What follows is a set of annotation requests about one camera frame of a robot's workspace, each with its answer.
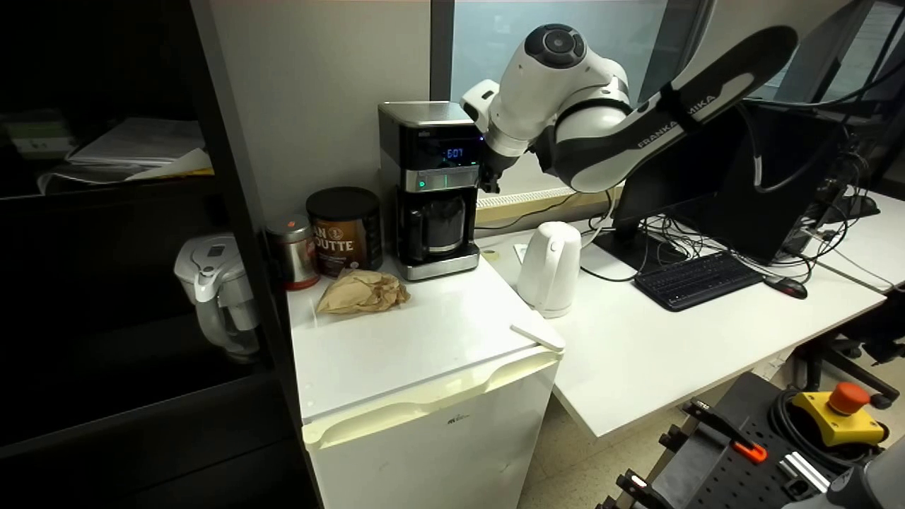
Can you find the black coffee canister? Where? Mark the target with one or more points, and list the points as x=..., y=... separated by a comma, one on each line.
x=346, y=230

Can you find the black clamp orange tip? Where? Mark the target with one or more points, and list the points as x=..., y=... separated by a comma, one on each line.
x=740, y=443

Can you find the white electric kettle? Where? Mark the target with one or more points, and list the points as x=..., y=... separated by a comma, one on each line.
x=549, y=270

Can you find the white mini fridge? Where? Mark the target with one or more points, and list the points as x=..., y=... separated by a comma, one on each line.
x=429, y=404

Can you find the black shelving unit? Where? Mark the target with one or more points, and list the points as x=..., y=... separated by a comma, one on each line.
x=109, y=392

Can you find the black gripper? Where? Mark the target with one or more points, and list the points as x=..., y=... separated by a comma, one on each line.
x=491, y=167

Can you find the black mounting base plate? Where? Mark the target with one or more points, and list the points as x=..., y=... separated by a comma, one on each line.
x=702, y=471

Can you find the black keyboard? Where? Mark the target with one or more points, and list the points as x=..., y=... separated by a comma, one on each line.
x=698, y=281

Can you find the stack of papers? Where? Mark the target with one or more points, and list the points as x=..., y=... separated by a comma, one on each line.
x=138, y=148

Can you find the small red silver can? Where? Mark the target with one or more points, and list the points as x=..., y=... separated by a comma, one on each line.
x=299, y=257

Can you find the black silver coffee machine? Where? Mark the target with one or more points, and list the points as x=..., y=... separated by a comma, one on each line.
x=430, y=182

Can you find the black computer monitor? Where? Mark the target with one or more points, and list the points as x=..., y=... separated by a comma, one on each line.
x=744, y=180

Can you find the yellow emergency stop button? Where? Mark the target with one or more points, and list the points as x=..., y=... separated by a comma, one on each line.
x=841, y=414

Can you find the crumpled brown paper bag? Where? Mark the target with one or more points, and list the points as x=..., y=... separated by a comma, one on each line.
x=363, y=291

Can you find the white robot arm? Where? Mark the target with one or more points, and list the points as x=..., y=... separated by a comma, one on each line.
x=572, y=109

